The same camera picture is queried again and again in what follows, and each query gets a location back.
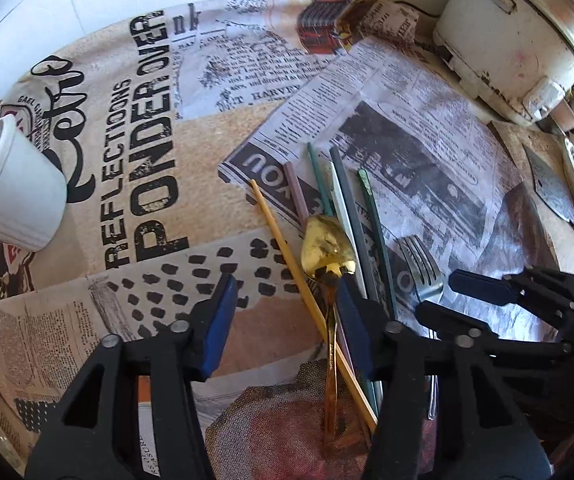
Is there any gold spoon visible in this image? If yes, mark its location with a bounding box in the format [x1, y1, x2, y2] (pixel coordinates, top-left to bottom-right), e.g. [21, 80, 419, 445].
[300, 214, 357, 458]

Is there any newspaper print tablecloth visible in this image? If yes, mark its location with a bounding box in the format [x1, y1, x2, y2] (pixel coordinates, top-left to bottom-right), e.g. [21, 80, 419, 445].
[0, 0, 574, 480]

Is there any white rice cooker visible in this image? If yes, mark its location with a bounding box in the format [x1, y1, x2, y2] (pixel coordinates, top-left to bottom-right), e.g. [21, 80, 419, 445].
[432, 0, 574, 128]

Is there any silver fork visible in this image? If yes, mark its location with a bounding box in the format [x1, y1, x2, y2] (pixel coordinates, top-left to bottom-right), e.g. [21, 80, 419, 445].
[396, 234, 446, 422]

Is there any steel cleaver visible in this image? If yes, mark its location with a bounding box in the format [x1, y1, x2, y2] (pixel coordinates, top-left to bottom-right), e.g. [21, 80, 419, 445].
[523, 142, 574, 246]

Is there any newspaper sheet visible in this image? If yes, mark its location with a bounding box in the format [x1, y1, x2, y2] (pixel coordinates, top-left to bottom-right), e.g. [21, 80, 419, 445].
[218, 35, 563, 361]

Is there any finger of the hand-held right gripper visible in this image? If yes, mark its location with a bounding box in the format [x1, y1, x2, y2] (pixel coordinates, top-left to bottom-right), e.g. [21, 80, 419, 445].
[415, 301, 574, 358]
[448, 266, 574, 332]

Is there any dark grey chopstick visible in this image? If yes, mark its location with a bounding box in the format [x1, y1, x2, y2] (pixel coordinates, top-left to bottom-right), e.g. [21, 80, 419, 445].
[329, 146, 393, 321]

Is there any dark green chopstick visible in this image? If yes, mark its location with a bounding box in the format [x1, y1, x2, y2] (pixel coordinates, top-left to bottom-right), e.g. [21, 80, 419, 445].
[357, 170, 398, 321]

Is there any yellow wooden chopstick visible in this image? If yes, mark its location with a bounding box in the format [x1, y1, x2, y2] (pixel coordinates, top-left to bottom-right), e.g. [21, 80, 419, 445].
[249, 178, 379, 433]

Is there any white ribbed cup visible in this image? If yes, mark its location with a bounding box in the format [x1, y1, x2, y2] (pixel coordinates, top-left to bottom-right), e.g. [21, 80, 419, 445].
[0, 114, 69, 252]

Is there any white chopstick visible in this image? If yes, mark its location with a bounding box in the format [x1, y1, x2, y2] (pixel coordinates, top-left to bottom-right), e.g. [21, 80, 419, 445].
[328, 162, 368, 296]

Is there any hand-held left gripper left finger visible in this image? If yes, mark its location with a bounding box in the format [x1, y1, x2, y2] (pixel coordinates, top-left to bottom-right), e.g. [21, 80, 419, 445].
[24, 272, 240, 480]

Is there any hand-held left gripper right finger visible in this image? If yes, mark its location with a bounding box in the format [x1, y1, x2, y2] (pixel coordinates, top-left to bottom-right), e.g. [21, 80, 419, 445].
[334, 272, 553, 480]

